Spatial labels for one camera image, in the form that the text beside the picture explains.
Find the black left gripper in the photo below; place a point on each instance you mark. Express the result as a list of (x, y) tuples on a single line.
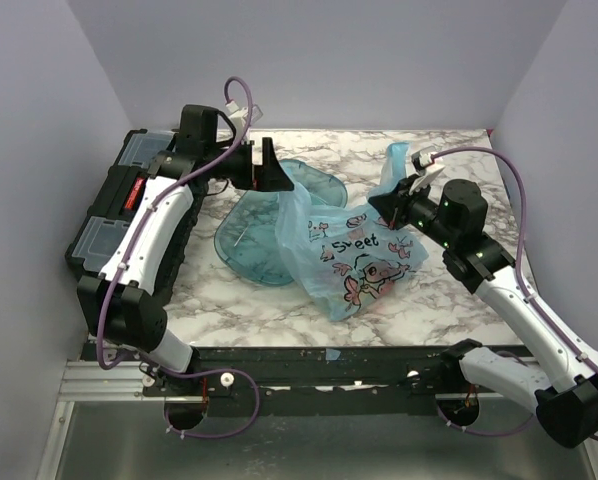
[(270, 176)]

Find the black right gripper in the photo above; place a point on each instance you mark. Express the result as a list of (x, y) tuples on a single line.
[(393, 205)]

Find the light blue plastic bag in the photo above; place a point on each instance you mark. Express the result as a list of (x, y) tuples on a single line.
[(344, 259)]

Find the teal transparent plastic tray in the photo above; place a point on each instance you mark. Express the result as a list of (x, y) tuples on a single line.
[(245, 240)]

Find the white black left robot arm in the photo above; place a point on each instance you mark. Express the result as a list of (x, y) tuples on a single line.
[(128, 251)]

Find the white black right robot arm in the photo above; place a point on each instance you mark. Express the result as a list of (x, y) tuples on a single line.
[(562, 391)]

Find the black plastic toolbox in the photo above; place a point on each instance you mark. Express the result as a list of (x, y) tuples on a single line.
[(109, 216)]

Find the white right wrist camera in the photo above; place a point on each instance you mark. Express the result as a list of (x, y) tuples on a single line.
[(427, 169)]

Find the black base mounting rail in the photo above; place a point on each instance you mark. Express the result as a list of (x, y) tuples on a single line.
[(323, 381)]

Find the aluminium extrusion rail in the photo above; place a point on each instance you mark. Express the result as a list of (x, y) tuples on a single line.
[(86, 382)]

